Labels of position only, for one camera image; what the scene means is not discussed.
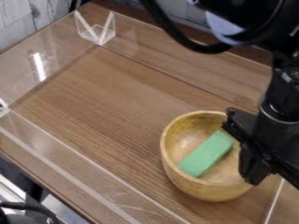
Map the green rectangular block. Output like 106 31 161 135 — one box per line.
178 130 235 178

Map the clear acrylic corner bracket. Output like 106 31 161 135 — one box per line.
74 11 117 46

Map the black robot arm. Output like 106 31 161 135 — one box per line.
191 0 299 189

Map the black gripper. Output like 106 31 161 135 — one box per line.
222 107 299 189

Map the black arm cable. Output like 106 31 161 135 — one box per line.
139 0 235 54

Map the brown wooden bowl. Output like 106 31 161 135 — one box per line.
161 110 251 202

